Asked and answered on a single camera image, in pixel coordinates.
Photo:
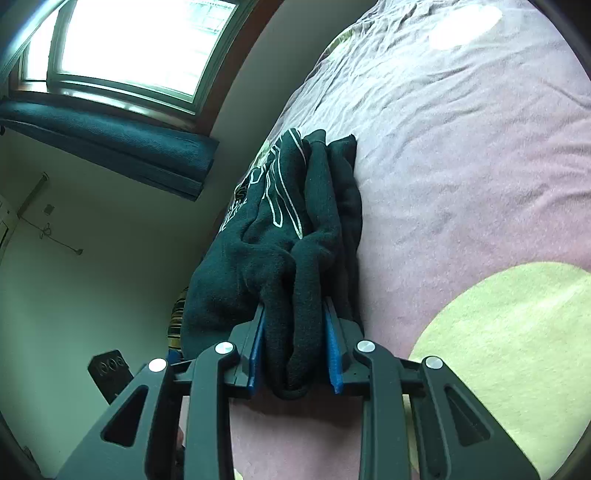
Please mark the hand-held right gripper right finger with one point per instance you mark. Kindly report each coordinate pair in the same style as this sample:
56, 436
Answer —
333, 355

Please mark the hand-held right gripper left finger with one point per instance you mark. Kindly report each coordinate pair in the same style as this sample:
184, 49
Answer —
256, 355

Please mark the black sweatshirt white wing print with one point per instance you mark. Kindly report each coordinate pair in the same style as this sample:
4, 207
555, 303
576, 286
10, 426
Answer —
277, 258

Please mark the striped yellow black pillow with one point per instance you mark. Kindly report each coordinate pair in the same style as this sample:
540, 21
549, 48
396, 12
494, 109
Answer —
175, 327

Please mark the pink bed sheet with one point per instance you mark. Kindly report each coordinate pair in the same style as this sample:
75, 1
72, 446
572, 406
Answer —
461, 184

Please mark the blue curtain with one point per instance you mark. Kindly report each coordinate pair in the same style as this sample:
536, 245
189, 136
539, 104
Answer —
115, 147

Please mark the wooden framed window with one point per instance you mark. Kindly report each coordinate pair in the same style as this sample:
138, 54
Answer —
138, 41

